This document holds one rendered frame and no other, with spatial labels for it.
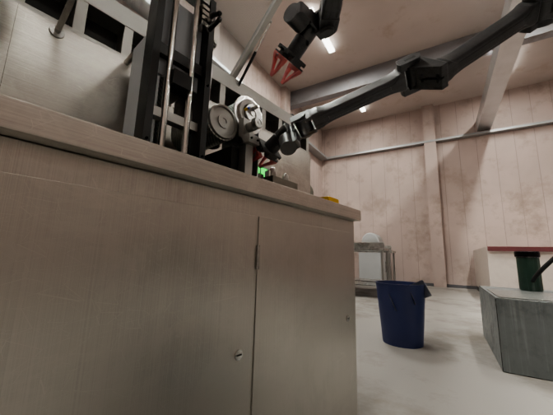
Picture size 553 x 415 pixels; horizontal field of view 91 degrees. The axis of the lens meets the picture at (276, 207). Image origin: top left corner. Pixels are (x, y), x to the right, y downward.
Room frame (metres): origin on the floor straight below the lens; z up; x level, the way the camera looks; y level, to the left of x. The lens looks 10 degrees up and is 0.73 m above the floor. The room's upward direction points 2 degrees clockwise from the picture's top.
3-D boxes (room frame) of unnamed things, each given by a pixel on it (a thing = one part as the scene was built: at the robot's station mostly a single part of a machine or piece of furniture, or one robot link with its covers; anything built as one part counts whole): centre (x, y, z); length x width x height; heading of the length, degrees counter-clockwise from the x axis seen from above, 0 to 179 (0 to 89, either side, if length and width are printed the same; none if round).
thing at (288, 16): (0.74, -0.09, 1.45); 0.12 x 0.12 x 0.09; 50
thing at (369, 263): (8.02, -2.87, 0.72); 0.73 x 0.65 x 1.43; 59
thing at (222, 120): (0.96, 0.28, 1.18); 0.26 x 0.12 x 0.12; 49
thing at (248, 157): (0.91, 0.10, 1.05); 0.06 x 0.05 x 0.31; 49
